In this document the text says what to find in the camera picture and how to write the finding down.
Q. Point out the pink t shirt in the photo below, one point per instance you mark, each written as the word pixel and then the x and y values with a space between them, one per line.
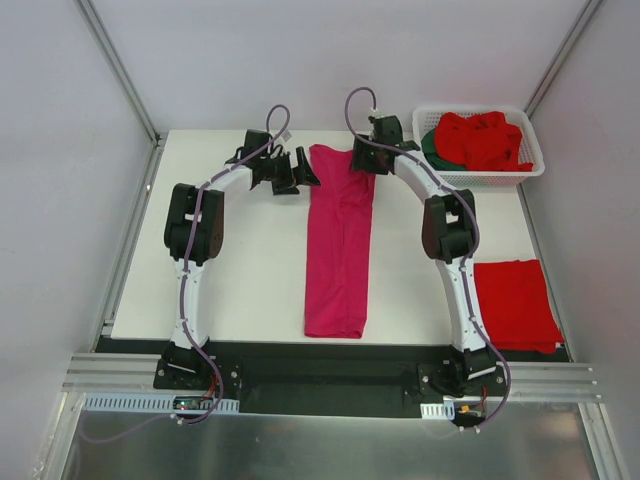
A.
pixel 338 247

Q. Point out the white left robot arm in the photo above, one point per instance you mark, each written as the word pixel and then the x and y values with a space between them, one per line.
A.
pixel 194 234

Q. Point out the green t shirt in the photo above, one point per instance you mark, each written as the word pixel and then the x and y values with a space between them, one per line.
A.
pixel 431 154

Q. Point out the red crumpled t shirt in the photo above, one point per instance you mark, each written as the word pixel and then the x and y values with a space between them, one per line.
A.
pixel 483 142

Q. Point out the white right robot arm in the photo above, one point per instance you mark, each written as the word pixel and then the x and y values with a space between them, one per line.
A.
pixel 449 236

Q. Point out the white plastic laundry basket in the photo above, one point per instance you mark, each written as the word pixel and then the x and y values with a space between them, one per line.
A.
pixel 427 118

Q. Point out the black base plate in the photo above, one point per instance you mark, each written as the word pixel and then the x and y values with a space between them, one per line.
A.
pixel 370 381

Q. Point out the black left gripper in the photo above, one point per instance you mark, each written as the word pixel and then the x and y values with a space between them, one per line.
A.
pixel 288 171

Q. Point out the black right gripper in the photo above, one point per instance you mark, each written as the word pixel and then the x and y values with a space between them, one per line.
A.
pixel 363 160

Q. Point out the folded red t shirt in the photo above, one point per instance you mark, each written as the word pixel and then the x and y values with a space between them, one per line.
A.
pixel 514 304

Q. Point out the aluminium frame rail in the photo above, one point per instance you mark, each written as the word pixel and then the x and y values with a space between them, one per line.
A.
pixel 546 382

